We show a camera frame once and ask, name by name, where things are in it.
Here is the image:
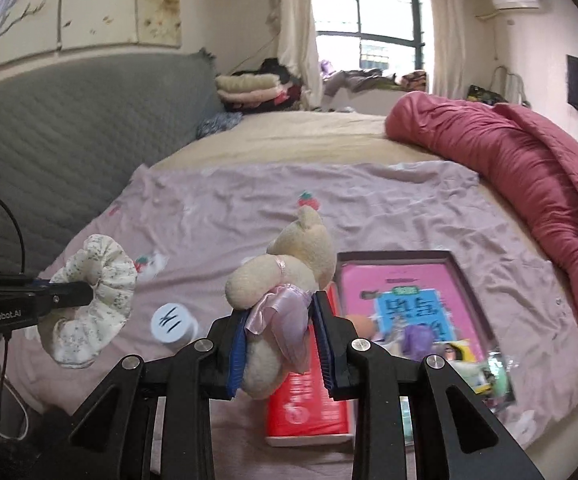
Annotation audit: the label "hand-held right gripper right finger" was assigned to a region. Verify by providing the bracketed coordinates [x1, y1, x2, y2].
[311, 290, 544, 480]

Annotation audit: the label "pink book box tray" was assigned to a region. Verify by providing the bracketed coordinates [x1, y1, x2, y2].
[334, 250, 518, 449]

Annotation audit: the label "grey quilted headboard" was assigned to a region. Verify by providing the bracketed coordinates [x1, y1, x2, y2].
[0, 50, 230, 282]

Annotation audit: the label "clothes on window sill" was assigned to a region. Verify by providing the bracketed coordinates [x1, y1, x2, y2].
[321, 59, 428, 94]

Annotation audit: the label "red tissue pack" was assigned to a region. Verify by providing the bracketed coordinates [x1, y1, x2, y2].
[266, 285, 355, 449]

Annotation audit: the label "white cable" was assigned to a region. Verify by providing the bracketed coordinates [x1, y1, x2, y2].
[0, 360, 30, 442]

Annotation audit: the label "white floral scrunchie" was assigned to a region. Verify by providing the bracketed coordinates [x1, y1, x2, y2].
[36, 234, 138, 367]

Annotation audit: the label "black and yellow bag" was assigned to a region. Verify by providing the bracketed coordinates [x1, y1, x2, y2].
[466, 85, 505, 106]

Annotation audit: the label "black cable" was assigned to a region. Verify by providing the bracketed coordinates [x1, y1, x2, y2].
[0, 192, 28, 442]

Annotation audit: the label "beige bed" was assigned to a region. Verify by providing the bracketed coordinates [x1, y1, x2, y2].
[154, 110, 578, 461]

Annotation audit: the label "jar with white lid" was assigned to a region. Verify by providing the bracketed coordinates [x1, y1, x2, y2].
[150, 302, 200, 346]

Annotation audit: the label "cream curtain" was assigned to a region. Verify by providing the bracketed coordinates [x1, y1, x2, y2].
[421, 0, 475, 96]
[269, 0, 325, 111]

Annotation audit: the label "pile of folded clothes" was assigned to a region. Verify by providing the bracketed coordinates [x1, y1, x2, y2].
[215, 57, 304, 114]

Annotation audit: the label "yellow face mask packet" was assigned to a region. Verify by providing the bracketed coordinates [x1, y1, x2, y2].
[441, 340, 492, 396]

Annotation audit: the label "purple satin scrunchie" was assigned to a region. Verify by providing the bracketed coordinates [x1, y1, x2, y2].
[399, 322, 442, 361]

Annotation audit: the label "pink duvet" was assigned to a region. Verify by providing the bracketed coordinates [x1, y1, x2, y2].
[385, 92, 578, 329]

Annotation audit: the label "green egg sponge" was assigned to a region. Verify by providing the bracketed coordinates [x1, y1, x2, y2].
[484, 355, 515, 404]

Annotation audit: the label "peach round sponge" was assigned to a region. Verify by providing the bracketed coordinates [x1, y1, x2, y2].
[344, 314, 378, 346]

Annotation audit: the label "blue patterned cloth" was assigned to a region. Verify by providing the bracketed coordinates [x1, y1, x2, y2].
[196, 111, 244, 141]

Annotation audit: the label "white metal rack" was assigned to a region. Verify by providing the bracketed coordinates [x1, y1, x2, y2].
[491, 65, 530, 107]

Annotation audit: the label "cream plush bear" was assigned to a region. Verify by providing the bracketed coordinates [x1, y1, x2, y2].
[225, 207, 338, 401]

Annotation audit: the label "window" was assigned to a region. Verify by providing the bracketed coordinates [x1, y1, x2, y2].
[313, 0, 428, 74]

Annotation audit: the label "wall painting panels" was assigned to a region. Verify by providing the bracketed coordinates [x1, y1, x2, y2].
[0, 0, 182, 79]

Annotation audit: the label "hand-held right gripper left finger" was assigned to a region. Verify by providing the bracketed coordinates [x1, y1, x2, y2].
[54, 309, 248, 480]

